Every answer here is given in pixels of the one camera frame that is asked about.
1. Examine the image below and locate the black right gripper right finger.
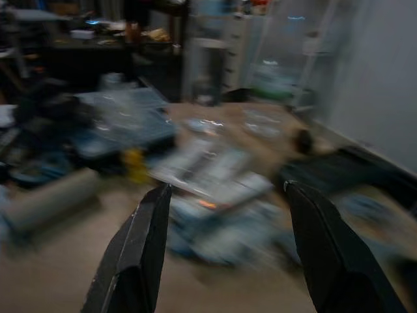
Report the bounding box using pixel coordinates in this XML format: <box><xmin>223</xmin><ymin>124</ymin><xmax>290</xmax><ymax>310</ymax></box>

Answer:
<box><xmin>283</xmin><ymin>179</ymin><xmax>410</xmax><ymax>313</ymax></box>

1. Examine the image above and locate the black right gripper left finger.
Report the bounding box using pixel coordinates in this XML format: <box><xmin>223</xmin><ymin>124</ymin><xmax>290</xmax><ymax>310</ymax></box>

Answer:
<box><xmin>80</xmin><ymin>183</ymin><xmax>173</xmax><ymax>313</ymax></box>

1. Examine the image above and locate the crumpled blue plastic trash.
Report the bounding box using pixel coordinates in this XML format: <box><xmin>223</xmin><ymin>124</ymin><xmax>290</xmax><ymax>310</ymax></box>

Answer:
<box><xmin>165</xmin><ymin>195</ymin><xmax>302</xmax><ymax>267</ymax></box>

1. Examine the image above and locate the yellow small object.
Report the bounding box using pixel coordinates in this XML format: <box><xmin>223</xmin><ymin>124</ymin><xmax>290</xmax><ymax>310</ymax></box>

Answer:
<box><xmin>123</xmin><ymin>148</ymin><xmax>151</xmax><ymax>183</ymax></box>

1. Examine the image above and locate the black mat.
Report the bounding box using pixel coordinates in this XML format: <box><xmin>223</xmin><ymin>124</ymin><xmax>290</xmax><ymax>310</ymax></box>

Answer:
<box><xmin>276</xmin><ymin>146</ymin><xmax>417</xmax><ymax>209</ymax></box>

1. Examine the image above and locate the grey cardboard tube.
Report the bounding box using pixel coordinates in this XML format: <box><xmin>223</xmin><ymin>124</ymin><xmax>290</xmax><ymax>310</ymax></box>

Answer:
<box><xmin>3</xmin><ymin>168</ymin><xmax>100</xmax><ymax>233</ymax></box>

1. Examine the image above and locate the blue plastic storage crate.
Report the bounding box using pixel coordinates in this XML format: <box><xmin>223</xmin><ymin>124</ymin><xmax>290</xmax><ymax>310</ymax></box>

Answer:
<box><xmin>70</xmin><ymin>87</ymin><xmax>179</xmax><ymax>164</ymax></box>

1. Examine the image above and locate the black desk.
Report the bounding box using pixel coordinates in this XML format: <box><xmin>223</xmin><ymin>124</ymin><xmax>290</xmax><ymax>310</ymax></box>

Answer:
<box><xmin>38</xmin><ymin>29</ymin><xmax>183</xmax><ymax>98</ymax></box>

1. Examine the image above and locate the white drawer cabinet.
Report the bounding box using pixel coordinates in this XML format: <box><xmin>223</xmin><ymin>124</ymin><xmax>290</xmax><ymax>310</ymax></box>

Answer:
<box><xmin>185</xmin><ymin>14</ymin><xmax>250</xmax><ymax>102</ymax></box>

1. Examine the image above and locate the white wire shelf rack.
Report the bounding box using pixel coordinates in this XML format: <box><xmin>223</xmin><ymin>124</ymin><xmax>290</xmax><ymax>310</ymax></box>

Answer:
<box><xmin>250</xmin><ymin>0</ymin><xmax>339</xmax><ymax>112</ymax></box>

